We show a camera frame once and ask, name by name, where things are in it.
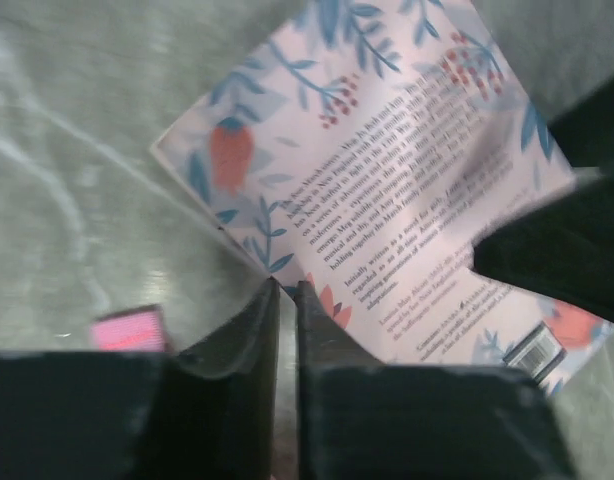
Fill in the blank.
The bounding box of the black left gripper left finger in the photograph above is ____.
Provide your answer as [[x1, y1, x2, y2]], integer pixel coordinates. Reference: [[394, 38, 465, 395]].
[[174, 277, 282, 381]]

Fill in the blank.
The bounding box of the floral pink notebook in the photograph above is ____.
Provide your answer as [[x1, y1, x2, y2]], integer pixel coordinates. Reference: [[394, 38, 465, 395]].
[[153, 1, 614, 393]]

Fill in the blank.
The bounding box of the pink student backpack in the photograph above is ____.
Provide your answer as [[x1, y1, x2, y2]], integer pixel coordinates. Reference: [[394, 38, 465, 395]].
[[90, 304, 169, 352]]

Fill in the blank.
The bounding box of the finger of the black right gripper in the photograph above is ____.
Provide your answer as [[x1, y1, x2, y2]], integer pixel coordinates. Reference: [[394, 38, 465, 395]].
[[472, 77, 614, 323]]

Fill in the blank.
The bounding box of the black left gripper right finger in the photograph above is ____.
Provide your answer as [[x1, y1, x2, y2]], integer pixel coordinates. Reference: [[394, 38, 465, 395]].
[[294, 281, 377, 365]]

